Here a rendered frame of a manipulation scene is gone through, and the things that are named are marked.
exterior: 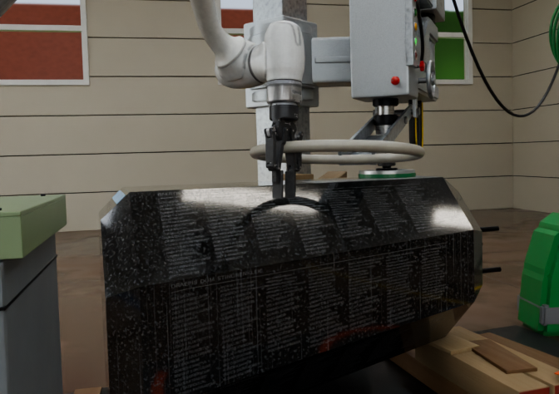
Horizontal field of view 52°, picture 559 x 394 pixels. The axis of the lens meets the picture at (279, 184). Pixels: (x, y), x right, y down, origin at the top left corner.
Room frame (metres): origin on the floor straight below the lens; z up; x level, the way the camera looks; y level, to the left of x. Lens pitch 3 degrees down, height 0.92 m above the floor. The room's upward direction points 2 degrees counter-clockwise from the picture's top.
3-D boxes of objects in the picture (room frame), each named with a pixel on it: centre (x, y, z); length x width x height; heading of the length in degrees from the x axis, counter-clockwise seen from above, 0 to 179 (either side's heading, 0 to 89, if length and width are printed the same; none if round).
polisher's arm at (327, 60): (2.86, -0.23, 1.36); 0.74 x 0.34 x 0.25; 88
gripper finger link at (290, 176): (1.48, -0.03, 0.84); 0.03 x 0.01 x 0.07; 52
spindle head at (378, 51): (2.31, -0.45, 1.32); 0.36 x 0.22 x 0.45; 157
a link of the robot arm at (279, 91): (1.48, -0.02, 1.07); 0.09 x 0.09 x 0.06
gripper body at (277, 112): (1.47, -0.02, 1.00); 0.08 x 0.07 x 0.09; 142
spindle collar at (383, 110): (2.25, -0.42, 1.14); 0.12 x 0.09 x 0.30; 157
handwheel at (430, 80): (2.30, -0.57, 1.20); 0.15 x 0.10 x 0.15; 157
